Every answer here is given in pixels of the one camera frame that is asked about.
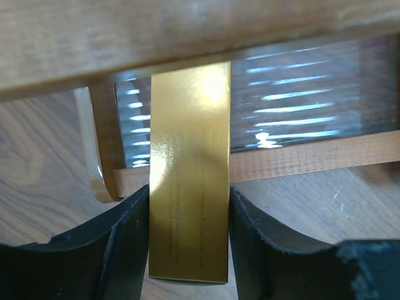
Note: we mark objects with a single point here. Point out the orange wooden shelf rack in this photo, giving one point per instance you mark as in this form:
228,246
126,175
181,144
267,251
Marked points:
310,87

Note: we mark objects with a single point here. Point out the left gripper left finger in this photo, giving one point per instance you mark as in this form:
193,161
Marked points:
103,258

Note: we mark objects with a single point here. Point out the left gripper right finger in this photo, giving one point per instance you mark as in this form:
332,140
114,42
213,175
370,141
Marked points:
273,261

